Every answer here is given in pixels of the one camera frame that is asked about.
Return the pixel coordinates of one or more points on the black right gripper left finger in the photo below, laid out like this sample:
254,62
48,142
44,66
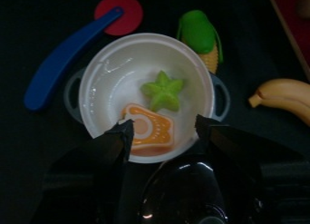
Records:
106,152

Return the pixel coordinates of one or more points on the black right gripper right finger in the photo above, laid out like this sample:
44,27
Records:
230,149

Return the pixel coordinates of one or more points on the yellow toy banana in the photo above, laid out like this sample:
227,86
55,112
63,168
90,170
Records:
286,96

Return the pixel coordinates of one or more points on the green star fruit slice toy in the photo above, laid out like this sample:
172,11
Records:
163,92

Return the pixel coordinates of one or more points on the blue red toy pizza cutter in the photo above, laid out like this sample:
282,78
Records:
64,58

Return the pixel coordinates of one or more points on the toy corn cob green husk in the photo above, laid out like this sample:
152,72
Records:
200,37

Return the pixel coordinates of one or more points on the wooden tray red inside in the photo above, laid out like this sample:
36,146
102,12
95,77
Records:
293,25

